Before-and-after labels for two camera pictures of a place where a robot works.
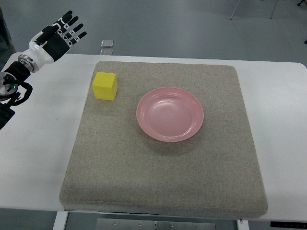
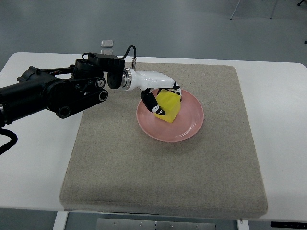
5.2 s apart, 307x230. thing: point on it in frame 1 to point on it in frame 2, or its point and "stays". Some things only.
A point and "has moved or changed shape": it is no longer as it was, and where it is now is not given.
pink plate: [170, 114] stays
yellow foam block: [105, 86] has moved or changed shape
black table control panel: [289, 224] stays
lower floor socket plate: [106, 51] stays
